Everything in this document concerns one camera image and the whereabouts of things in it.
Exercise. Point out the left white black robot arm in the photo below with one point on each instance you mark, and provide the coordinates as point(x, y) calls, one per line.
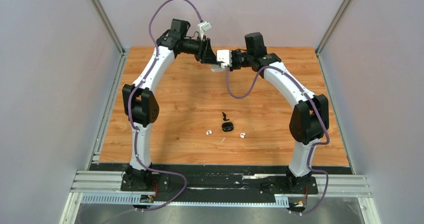
point(140, 104)

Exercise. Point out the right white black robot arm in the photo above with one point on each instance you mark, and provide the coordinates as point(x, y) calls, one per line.
point(309, 121)

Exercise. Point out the black earbud case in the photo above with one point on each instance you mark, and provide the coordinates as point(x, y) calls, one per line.
point(227, 127)

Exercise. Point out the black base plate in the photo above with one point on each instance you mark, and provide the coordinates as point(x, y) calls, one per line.
point(214, 183)

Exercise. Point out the small black earbud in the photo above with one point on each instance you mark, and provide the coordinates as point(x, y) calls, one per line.
point(225, 119)

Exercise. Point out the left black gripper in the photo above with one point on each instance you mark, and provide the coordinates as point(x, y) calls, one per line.
point(204, 54)

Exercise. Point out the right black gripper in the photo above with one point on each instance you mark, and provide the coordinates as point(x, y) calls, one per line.
point(233, 67)

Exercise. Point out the aluminium frame rail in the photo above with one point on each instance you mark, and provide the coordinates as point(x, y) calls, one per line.
point(339, 185)

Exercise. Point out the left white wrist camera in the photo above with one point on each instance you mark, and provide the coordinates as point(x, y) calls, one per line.
point(203, 27)

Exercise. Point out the white earbud charging case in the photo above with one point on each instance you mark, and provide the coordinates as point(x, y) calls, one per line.
point(216, 69)

